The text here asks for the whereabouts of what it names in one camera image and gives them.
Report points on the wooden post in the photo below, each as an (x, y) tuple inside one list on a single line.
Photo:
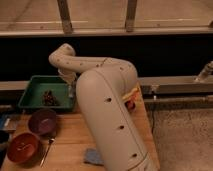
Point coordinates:
[(130, 15), (65, 16)]

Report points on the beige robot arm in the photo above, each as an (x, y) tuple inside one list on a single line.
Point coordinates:
[(100, 89)]

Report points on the blue object at edge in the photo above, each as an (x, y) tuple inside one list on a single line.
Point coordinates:
[(4, 122)]

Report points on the dark grape bunch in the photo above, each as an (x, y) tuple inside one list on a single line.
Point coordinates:
[(48, 99)]

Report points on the red bowl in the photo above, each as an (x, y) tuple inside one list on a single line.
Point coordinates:
[(22, 148)]

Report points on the right wooden post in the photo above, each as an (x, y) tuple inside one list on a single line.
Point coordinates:
[(130, 15)]

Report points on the green plastic tray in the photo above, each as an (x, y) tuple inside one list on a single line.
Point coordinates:
[(32, 97)]

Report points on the left wooden post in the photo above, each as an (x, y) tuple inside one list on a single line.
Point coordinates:
[(65, 16)]

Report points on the metal spoon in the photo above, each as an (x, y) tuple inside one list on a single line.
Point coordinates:
[(47, 150)]

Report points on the metal rail bar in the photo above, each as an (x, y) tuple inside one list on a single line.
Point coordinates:
[(175, 85)]

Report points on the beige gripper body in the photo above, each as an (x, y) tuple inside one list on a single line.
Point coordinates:
[(70, 79)]

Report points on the purple bowl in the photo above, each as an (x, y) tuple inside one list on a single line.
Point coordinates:
[(43, 121)]

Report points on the blue grey towel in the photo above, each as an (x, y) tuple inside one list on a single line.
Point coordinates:
[(91, 156)]

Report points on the orange yellow toy item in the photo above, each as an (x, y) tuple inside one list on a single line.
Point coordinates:
[(130, 98)]

